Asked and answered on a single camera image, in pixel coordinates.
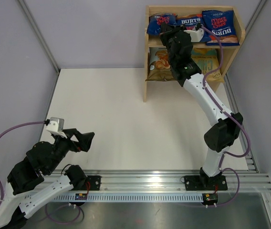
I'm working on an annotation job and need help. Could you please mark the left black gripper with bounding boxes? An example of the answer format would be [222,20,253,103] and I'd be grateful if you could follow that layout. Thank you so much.
[46,128,94,174]

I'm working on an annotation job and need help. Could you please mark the blue Burts bag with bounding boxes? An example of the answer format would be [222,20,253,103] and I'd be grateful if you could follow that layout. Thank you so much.
[177,14,211,42]
[147,13,177,36]
[202,10,239,46]

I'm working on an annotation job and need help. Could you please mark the light blue cassava chips bag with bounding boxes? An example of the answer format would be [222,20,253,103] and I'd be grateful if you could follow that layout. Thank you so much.
[146,47,174,82]

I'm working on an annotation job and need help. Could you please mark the yellow kettle chips bag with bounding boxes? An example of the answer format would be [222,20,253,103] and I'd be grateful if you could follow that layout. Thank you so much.
[191,48,224,83]

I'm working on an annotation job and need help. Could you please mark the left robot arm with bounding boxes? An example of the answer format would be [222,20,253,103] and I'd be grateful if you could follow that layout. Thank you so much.
[0,128,95,229]

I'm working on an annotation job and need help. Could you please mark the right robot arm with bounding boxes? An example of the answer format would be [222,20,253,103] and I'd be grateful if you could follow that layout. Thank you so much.
[160,22,243,191]

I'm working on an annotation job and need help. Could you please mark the wooden two-tier shelf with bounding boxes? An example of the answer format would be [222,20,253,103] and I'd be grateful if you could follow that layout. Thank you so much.
[143,5,246,102]

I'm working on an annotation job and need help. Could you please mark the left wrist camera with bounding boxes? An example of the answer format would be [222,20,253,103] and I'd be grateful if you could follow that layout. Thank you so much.
[46,117,67,138]

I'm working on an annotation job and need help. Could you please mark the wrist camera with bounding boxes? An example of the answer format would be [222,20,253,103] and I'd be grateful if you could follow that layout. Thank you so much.
[46,117,67,138]
[184,23,204,42]

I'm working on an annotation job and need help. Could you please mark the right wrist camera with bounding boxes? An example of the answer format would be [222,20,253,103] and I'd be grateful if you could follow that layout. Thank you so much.
[184,23,204,42]

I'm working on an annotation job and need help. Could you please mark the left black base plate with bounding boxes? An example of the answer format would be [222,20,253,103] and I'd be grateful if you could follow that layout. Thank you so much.
[79,175,102,191]

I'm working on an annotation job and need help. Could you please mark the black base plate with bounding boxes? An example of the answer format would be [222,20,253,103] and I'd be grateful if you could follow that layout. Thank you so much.
[79,175,102,191]
[180,175,228,191]

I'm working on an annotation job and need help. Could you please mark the aluminium mounting rail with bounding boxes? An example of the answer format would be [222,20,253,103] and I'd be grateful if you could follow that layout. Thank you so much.
[35,169,271,194]

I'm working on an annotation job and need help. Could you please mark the white slotted cable duct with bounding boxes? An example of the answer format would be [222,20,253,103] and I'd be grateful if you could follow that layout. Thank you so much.
[54,192,203,203]

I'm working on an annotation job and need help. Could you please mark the right aluminium frame post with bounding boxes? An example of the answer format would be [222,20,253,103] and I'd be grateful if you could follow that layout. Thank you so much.
[245,0,268,32]

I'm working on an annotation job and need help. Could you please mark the aluminium frame post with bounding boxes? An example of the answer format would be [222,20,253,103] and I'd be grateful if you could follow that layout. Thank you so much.
[16,0,61,76]
[245,0,268,32]

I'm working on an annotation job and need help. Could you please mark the left aluminium frame post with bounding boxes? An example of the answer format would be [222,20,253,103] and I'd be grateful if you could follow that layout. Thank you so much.
[16,0,61,76]

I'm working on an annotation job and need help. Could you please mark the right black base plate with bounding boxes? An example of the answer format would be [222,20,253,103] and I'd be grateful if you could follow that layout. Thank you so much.
[180,175,228,191]

